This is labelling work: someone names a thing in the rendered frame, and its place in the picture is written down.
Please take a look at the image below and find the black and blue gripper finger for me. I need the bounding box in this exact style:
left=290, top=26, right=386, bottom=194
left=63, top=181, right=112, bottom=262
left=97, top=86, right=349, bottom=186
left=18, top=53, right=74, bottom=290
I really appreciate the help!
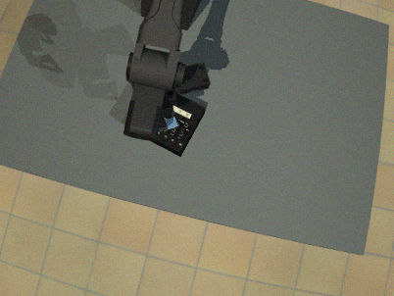
left=165, top=117, right=177, bottom=130

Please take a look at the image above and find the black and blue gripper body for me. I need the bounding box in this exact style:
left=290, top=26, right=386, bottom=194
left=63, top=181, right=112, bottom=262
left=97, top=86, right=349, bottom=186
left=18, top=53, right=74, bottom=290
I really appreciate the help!
left=158, top=106, right=174, bottom=132

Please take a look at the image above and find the black lighting desk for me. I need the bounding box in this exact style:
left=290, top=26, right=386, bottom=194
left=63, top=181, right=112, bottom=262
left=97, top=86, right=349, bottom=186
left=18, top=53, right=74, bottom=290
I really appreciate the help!
left=152, top=93, right=205, bottom=157

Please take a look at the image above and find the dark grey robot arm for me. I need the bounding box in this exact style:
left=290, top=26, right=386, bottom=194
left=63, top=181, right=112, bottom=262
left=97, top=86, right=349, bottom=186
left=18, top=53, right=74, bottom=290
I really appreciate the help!
left=123, top=0, right=211, bottom=141

